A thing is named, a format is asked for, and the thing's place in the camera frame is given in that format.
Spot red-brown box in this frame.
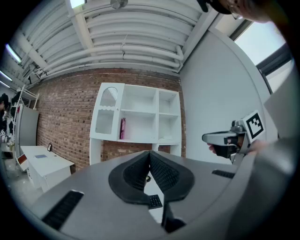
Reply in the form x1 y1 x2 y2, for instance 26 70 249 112
17 154 29 166

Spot white metal rack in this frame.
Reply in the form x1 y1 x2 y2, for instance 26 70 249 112
11 84 40 133

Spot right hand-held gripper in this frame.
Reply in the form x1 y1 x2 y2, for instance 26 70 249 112
202 110 267 165

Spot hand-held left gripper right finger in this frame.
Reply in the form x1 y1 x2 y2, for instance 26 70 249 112
150 151 195 203

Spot person's glasses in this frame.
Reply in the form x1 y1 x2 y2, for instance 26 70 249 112
228 4 245 21

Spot window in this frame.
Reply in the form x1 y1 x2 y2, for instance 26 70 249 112
234 20 295 94

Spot pink book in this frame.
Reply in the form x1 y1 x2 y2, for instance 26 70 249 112
120 118 128 140

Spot person's face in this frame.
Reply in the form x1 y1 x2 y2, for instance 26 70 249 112
225 0 278 24

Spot white ribbed glass cabinet door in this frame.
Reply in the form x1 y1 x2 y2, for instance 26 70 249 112
90 82 126 142

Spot bundle of white ceiling pipes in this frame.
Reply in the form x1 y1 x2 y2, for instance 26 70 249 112
23 0 203 76

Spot ceiling tube light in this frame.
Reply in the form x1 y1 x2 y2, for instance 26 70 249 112
5 44 22 63

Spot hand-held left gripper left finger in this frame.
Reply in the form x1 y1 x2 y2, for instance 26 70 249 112
108 151 151 205

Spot black keyboard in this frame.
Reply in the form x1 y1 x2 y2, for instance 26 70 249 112
148 194 163 210

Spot white desk with hutch shelves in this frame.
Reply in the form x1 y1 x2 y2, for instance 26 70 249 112
90 82 186 223

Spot grey partition board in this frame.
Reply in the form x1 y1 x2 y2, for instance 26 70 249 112
18 106 40 150

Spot round ceiling fixture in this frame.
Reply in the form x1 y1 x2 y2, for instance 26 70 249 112
110 0 128 10

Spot white side table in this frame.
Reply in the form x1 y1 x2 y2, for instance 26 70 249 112
20 145 75 193

